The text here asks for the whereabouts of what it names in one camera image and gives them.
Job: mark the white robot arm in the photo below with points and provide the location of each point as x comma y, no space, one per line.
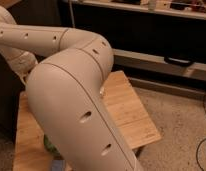
64,70

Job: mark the grey metal beam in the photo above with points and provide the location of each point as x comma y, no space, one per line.
157,64

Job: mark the green plate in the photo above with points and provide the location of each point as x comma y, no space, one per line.
50,147

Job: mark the thin metal rod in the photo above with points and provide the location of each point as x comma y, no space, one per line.
71,13

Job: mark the wooden shelf with clutter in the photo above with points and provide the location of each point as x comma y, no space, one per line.
150,7

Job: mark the black handle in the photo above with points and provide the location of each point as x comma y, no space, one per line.
181,63

